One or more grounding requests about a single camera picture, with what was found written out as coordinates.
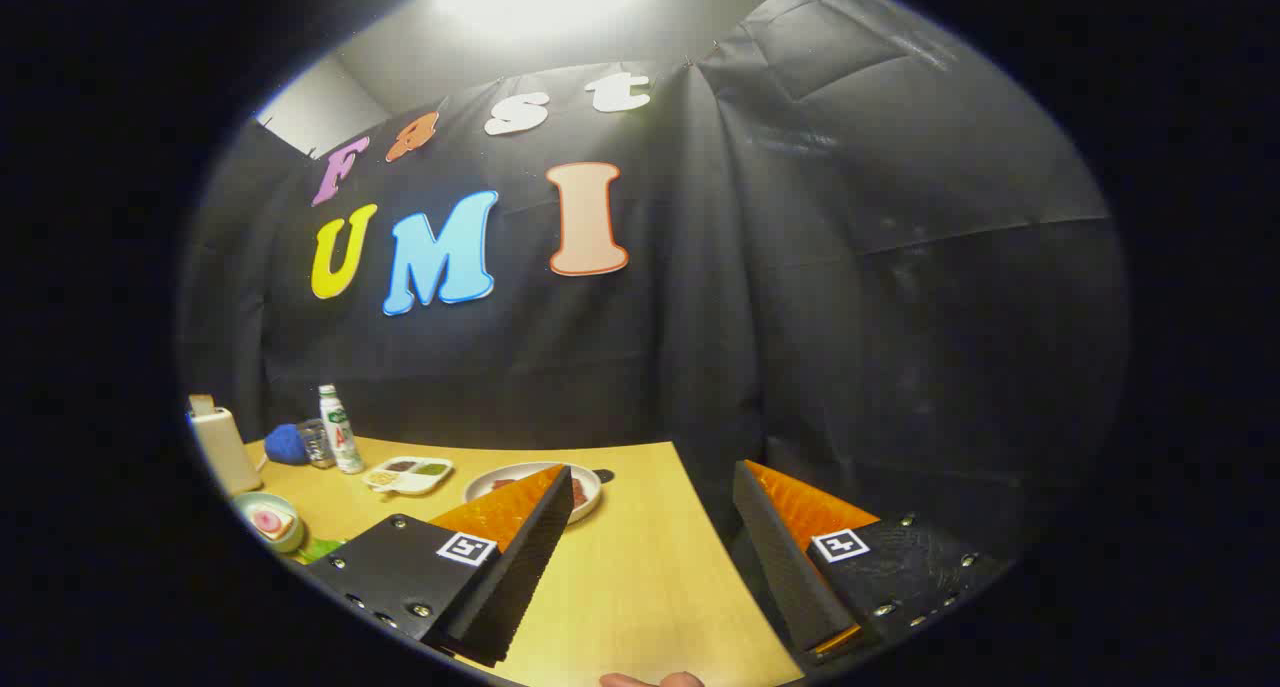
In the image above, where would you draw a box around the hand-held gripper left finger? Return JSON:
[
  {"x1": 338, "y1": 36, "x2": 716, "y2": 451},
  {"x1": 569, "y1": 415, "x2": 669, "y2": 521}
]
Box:
[{"x1": 303, "y1": 464, "x2": 576, "y2": 668}]

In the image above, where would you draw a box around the white round bowl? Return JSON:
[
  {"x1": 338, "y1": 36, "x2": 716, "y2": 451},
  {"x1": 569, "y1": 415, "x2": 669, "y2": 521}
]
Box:
[{"x1": 464, "y1": 461, "x2": 604, "y2": 525}]

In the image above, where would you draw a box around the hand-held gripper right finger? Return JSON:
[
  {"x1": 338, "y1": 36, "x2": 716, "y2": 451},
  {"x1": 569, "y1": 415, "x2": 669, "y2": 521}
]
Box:
[{"x1": 731, "y1": 459, "x2": 1013, "y2": 668}]

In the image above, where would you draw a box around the white toaster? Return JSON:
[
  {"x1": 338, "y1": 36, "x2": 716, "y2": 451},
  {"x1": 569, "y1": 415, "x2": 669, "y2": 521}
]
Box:
[{"x1": 187, "y1": 407, "x2": 264, "y2": 496}]

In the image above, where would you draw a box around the white green drink bottle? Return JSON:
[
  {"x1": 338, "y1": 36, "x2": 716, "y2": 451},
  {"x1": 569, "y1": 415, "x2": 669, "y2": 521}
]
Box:
[{"x1": 318, "y1": 384, "x2": 365, "y2": 475}]

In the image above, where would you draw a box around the white divided dish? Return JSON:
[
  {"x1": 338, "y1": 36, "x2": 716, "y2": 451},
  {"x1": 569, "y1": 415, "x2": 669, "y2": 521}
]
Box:
[{"x1": 362, "y1": 455, "x2": 455, "y2": 496}]

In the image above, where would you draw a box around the pale green plate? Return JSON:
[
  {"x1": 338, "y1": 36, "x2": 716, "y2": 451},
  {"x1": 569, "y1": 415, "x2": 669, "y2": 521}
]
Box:
[{"x1": 232, "y1": 492, "x2": 307, "y2": 554}]

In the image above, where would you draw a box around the white bread slice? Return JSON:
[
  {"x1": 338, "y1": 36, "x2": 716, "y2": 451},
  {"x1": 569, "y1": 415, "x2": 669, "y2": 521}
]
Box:
[{"x1": 250, "y1": 505, "x2": 297, "y2": 544}]

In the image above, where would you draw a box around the metal wire basket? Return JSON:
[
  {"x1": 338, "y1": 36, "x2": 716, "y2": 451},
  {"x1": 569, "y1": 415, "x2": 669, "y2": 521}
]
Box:
[{"x1": 300, "y1": 419, "x2": 337, "y2": 470}]

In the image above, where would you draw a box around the blue oven mitt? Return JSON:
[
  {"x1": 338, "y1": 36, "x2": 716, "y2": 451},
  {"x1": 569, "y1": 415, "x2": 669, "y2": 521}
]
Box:
[{"x1": 264, "y1": 423, "x2": 309, "y2": 465}]

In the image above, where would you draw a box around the black backdrop cloth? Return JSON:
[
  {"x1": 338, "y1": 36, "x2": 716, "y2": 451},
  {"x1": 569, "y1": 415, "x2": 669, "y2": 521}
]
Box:
[{"x1": 178, "y1": 0, "x2": 1131, "y2": 568}]

